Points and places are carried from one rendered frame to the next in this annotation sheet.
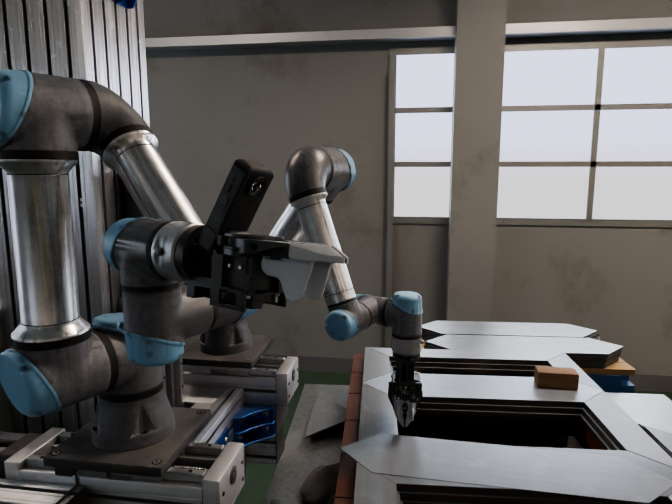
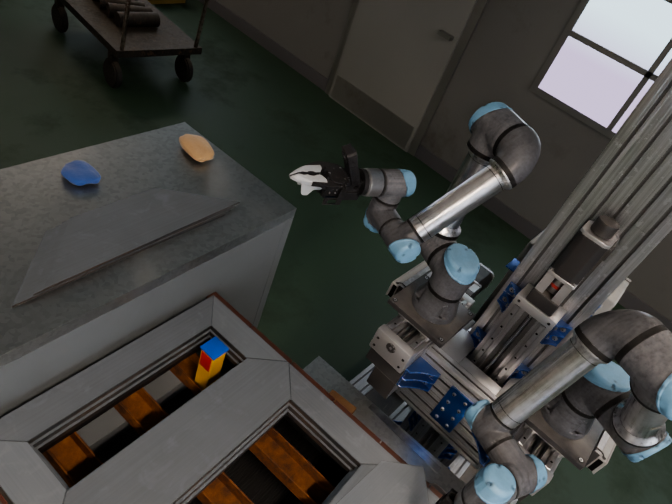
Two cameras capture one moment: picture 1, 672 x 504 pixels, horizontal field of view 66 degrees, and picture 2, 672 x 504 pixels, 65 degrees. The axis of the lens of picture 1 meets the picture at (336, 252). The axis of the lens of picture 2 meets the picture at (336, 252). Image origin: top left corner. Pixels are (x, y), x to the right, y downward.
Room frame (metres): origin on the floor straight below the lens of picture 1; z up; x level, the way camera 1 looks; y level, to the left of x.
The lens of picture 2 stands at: (1.02, -0.98, 2.16)
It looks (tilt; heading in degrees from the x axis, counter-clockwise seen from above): 39 degrees down; 109
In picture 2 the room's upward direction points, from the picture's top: 23 degrees clockwise
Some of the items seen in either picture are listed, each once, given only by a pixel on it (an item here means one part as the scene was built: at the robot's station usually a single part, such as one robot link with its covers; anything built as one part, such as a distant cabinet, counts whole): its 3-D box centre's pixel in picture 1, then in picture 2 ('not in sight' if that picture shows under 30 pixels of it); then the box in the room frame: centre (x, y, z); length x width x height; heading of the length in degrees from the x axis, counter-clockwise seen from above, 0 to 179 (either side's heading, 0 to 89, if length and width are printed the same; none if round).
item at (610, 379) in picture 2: not in sight; (599, 386); (1.44, 0.31, 1.20); 0.13 x 0.12 x 0.14; 148
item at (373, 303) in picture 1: (368, 311); (515, 469); (1.32, -0.09, 1.17); 0.11 x 0.11 x 0.08; 58
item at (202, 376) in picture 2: not in sight; (209, 369); (0.51, -0.15, 0.78); 0.05 x 0.05 x 0.19; 85
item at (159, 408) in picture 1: (132, 406); (439, 296); (0.94, 0.39, 1.09); 0.15 x 0.15 x 0.10
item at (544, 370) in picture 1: (555, 377); not in sight; (1.56, -0.69, 0.89); 0.12 x 0.06 x 0.05; 81
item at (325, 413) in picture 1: (330, 414); not in sight; (1.69, 0.02, 0.70); 0.39 x 0.12 x 0.04; 175
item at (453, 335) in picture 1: (514, 342); not in sight; (2.10, -0.75, 0.82); 0.80 x 0.40 x 0.06; 85
